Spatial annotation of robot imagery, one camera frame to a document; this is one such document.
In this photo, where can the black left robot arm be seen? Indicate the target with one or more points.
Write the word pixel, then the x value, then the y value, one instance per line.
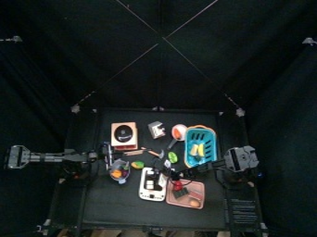
pixel 50 157

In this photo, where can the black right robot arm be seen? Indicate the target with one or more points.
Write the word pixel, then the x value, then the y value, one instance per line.
pixel 237 159

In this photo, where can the white sushi piece with tag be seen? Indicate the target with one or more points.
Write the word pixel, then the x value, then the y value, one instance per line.
pixel 167 164

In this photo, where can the pink square plate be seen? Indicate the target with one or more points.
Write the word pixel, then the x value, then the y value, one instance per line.
pixel 197 186

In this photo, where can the dark green nori sushi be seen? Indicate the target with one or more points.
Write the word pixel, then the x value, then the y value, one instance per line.
pixel 179 193

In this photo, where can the yellow toy corn piece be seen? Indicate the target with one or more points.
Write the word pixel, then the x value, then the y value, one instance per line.
pixel 194 150
pixel 201 150

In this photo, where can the white sushi tray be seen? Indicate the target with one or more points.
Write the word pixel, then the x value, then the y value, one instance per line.
pixel 144 191

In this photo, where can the red toy tomato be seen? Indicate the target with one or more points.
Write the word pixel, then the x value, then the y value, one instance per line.
pixel 177 186

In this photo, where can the clear toy pot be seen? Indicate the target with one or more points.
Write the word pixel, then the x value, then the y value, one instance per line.
pixel 120 169

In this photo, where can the brown toy knife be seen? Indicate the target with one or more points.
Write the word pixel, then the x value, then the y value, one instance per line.
pixel 134 152

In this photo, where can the green toy lime slice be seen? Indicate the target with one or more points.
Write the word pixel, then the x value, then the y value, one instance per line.
pixel 173 157

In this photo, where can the orange toy fruit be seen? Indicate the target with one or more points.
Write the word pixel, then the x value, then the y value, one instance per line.
pixel 116 173

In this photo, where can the pink toy stove black burner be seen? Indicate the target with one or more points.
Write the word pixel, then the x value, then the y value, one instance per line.
pixel 124 134

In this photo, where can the green orange toy mango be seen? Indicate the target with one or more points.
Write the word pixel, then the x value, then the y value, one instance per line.
pixel 136 164

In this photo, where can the pink toy meat slice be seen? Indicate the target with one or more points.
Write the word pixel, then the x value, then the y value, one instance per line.
pixel 195 195

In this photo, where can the orange toy bread roll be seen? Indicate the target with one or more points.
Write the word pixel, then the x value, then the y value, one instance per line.
pixel 194 203

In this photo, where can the small grey toy appliance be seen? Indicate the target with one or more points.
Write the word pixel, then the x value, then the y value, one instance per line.
pixel 157 129

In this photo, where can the blue basket orange rim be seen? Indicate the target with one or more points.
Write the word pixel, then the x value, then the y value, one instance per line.
pixel 207 140

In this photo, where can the white toy pan orange inside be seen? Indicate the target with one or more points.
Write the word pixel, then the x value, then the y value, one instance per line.
pixel 178 132

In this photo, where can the grey frame corner clamp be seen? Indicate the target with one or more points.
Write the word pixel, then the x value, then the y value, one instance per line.
pixel 239 112
pixel 309 41
pixel 157 108
pixel 15 39
pixel 75 108

